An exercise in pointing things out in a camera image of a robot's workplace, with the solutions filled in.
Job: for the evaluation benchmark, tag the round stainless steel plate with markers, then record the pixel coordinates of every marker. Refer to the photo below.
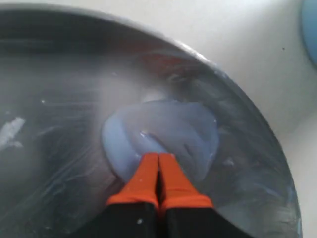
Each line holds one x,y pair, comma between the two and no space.
83,95

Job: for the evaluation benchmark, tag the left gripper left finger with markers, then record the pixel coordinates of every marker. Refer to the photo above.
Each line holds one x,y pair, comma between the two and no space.
132,213

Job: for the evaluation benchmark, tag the blue soap pump bottle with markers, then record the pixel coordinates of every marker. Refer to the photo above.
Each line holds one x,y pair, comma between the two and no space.
309,28

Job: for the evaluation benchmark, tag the blue soap blob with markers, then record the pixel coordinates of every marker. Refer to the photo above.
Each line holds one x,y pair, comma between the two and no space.
186,129

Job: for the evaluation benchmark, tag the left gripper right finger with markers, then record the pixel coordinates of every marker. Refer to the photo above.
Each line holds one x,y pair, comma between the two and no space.
186,212

